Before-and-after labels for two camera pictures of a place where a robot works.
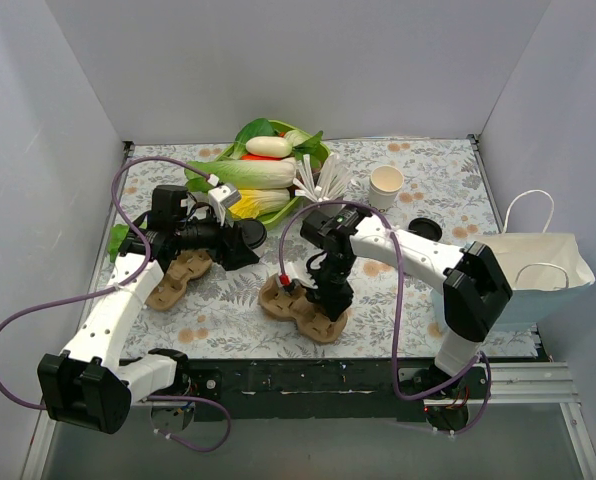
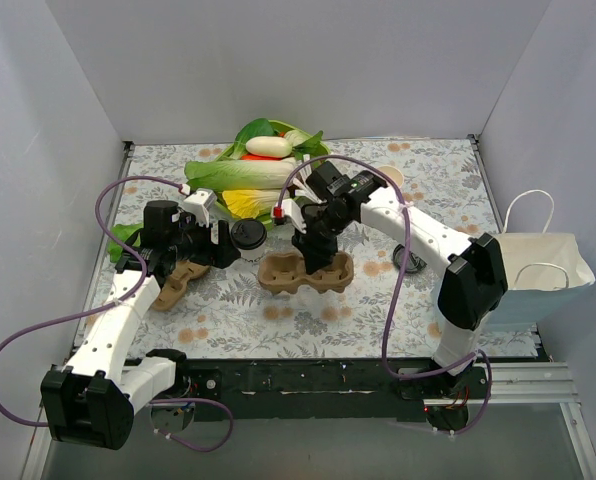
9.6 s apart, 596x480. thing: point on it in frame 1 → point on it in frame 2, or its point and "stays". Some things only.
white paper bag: x=545 y=271 stays
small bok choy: x=312 y=146 stays
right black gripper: x=334 y=293 → x=316 y=240
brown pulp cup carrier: x=296 y=306 → x=281 y=273
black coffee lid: x=253 y=232 stays
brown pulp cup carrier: x=171 y=287 stays
